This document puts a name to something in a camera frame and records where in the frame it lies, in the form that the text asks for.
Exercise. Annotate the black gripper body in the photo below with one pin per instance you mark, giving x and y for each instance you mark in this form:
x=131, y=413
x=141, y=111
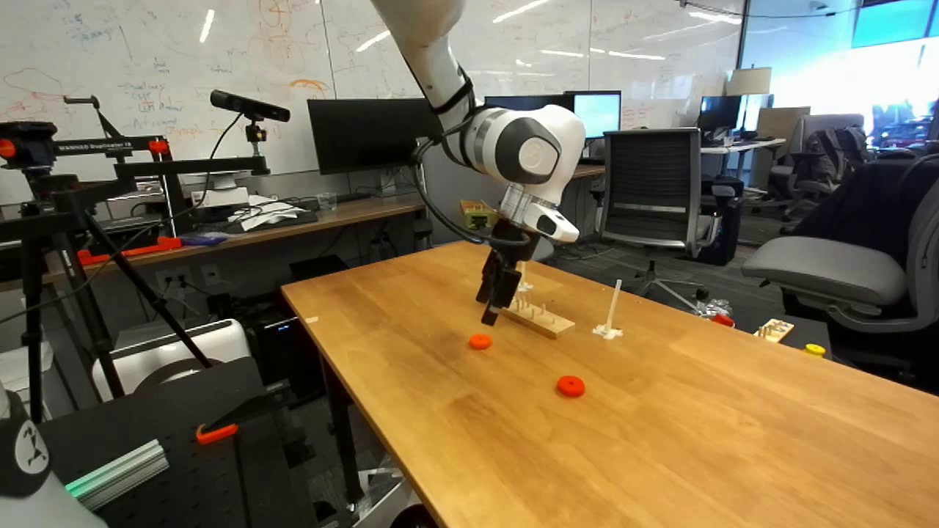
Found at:
x=512, y=251

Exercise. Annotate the orange disk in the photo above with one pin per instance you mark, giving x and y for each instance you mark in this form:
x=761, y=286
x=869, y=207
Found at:
x=480, y=342
x=571, y=386

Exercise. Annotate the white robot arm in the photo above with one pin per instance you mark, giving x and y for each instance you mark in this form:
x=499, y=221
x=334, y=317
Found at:
x=518, y=147

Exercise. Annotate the wooden base with clear pegs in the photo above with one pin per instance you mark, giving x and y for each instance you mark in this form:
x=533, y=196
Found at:
x=547, y=321

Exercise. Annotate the grey tall back chair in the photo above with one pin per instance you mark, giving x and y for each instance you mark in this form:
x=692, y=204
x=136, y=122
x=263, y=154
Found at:
x=452, y=193

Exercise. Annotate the dark computer monitor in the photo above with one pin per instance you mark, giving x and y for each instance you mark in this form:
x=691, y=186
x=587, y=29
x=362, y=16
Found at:
x=524, y=100

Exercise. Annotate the black mesh office chair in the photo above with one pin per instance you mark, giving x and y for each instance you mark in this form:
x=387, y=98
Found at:
x=651, y=191

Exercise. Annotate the lit computer monitor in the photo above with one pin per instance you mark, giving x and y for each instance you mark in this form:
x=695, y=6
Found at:
x=594, y=111

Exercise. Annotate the long wooden desk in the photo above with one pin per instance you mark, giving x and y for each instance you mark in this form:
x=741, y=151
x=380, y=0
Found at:
x=323, y=221

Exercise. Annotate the large black monitor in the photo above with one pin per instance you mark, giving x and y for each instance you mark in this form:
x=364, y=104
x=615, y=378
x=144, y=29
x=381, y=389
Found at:
x=368, y=133

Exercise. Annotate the white papers pile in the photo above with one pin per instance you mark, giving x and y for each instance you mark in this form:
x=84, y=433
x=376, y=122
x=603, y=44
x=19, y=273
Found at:
x=260, y=211

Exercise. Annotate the distant black monitor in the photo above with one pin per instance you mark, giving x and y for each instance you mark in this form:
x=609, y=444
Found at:
x=719, y=111

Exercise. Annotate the tan card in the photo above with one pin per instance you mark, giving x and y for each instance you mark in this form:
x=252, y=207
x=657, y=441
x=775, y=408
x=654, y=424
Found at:
x=775, y=330

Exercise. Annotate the low black table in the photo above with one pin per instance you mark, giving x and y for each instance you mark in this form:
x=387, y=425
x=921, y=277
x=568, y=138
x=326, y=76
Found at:
x=795, y=339

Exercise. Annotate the beige lampshade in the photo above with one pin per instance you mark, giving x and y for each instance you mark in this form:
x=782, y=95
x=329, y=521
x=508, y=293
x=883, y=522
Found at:
x=753, y=81

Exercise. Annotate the beige monitor back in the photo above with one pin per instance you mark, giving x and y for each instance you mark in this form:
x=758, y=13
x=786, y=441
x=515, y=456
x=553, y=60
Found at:
x=782, y=122

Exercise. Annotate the small yellow block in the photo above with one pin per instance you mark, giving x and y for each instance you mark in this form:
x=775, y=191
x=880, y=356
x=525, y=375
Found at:
x=813, y=346

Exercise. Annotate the grey office chair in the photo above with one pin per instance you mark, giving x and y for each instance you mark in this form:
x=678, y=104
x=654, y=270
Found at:
x=832, y=270

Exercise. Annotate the white plastic bin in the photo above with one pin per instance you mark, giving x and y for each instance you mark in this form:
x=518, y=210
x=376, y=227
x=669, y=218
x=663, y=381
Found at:
x=172, y=356

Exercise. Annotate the distant black chair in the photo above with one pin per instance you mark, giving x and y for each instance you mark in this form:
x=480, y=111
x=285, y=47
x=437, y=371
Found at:
x=822, y=155

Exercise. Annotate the red bar clamp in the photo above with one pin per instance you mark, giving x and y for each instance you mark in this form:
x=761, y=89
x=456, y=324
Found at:
x=128, y=252

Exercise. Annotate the aluminium extrusion bar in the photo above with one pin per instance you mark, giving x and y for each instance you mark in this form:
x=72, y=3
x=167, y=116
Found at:
x=119, y=472

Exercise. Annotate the black tripod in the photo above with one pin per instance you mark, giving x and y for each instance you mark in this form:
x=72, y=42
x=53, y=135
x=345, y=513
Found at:
x=32, y=293

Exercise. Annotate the black white cap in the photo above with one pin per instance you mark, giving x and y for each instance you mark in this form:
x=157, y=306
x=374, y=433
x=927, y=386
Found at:
x=19, y=457

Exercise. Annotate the tan wrist camera mount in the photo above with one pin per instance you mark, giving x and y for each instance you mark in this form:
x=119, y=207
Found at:
x=475, y=211

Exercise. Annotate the black bar camera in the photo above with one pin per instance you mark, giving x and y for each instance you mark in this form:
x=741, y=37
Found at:
x=251, y=105

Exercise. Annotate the wall screen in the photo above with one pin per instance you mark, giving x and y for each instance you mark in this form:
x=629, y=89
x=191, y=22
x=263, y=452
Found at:
x=891, y=19

